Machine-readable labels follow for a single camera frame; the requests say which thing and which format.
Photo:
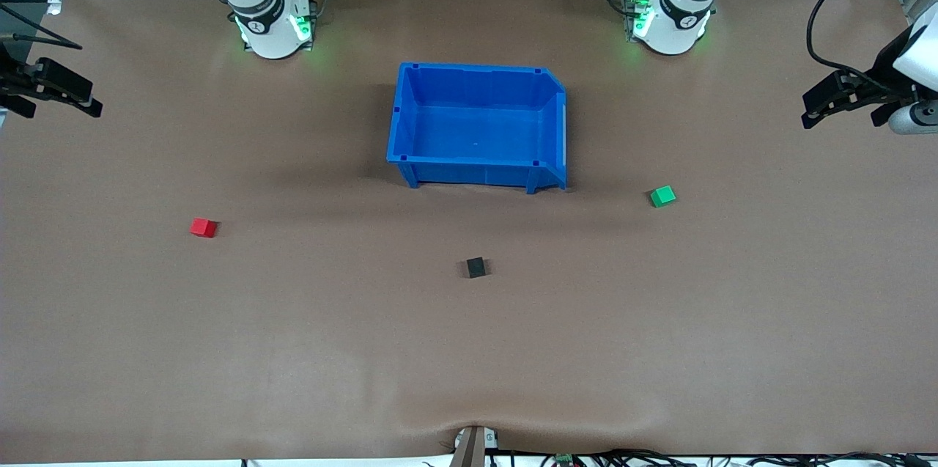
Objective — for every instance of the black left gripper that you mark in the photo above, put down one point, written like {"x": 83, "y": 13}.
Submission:
{"x": 884, "y": 70}

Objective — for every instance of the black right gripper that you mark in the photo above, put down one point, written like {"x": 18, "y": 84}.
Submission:
{"x": 9, "y": 76}

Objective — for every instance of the red cube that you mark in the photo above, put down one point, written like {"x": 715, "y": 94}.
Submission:
{"x": 202, "y": 227}

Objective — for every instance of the green cube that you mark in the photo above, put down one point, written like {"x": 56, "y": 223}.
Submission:
{"x": 662, "y": 196}

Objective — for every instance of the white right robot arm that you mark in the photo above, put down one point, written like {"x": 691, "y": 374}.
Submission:
{"x": 271, "y": 34}

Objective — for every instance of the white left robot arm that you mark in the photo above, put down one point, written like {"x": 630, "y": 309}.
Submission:
{"x": 670, "y": 31}

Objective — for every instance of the black cube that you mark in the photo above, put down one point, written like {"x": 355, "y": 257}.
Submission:
{"x": 476, "y": 267}

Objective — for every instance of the blue plastic storage bin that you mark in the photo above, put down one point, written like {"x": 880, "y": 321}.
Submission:
{"x": 476, "y": 133}

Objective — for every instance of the metal table clamp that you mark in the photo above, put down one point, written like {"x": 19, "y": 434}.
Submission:
{"x": 473, "y": 447}

